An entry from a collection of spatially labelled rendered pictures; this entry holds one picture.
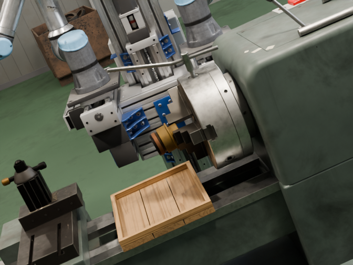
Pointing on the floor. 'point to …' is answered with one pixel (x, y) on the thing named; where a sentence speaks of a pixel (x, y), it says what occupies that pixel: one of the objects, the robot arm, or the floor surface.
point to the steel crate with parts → (40, 33)
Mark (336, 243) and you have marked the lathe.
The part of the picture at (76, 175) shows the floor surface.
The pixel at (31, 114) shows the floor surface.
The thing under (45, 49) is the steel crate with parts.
